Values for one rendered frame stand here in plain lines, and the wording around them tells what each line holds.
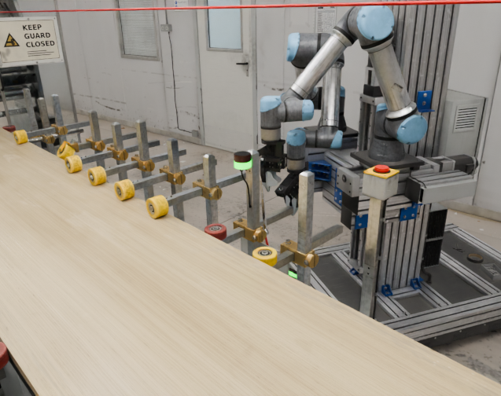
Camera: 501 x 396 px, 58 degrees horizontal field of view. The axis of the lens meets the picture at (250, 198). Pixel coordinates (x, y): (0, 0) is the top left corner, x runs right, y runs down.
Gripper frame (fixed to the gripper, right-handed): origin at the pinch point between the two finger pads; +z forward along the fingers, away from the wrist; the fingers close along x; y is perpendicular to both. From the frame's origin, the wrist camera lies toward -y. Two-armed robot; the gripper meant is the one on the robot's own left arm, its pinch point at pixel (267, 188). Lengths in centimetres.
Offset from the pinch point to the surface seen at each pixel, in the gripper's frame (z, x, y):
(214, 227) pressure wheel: 7.4, -24.7, -9.7
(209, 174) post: -4.4, -4.6, -22.8
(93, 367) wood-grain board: 8, -94, 0
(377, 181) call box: -21, -32, 48
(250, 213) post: 5.3, -13.0, -0.9
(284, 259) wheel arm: 13.6, -26.0, 17.9
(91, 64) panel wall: 10, 395, -478
